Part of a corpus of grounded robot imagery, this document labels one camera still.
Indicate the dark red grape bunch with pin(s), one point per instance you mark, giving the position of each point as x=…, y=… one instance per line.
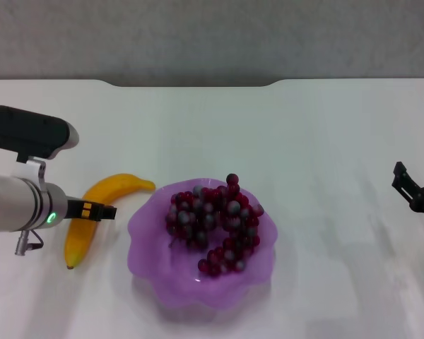
x=212, y=219

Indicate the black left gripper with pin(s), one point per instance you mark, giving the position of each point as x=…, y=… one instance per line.
x=76, y=209

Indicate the purple translucent wavy bowl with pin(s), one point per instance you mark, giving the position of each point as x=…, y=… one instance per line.
x=183, y=286

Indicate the yellow banana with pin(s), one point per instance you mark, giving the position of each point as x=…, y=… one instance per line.
x=77, y=243

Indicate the silver left camera mount bracket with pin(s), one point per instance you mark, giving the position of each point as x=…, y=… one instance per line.
x=33, y=173

